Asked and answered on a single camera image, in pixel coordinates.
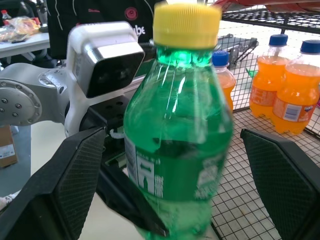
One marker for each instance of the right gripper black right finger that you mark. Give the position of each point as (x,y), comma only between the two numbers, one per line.
(287,180)

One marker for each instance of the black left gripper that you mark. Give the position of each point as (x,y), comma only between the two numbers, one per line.
(110,112)

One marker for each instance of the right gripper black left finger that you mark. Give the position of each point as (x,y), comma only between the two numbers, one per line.
(50,190)

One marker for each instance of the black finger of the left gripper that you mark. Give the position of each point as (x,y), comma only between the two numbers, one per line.
(130,200)

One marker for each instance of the green soda bottle yellow cap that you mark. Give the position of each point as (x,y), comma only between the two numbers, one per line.
(180,140)

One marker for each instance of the brown cardboard box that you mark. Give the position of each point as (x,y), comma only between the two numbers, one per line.
(7,147)

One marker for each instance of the orange soda bottle blue cap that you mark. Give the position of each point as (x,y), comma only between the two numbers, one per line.
(267,82)
(226,80)
(297,97)

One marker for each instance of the person in black shirt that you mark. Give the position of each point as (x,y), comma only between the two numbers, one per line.
(100,12)

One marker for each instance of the white side table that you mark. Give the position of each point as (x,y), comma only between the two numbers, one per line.
(22,45)

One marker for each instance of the snack bags on table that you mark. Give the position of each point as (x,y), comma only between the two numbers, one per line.
(17,28)

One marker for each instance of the cola bottle red cap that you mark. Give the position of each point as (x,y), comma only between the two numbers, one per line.
(5,16)

